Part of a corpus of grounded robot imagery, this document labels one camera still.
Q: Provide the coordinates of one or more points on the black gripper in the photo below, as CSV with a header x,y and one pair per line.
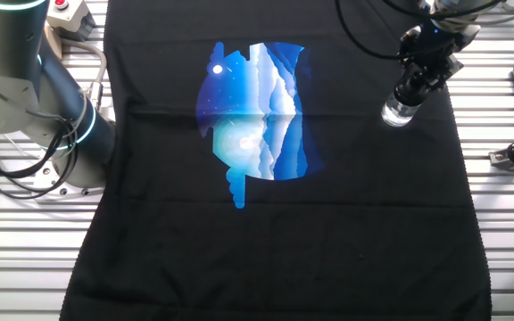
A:
x,y
437,44

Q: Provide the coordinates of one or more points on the clear glass jar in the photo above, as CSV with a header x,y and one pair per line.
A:
x,y
395,113

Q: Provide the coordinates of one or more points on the black cloth with blue print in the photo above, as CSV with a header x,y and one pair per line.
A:
x,y
284,249

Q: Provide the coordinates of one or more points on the grey emergency stop button box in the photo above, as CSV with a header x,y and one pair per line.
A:
x,y
72,15

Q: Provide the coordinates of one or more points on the light wooden block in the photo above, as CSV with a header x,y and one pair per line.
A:
x,y
55,42

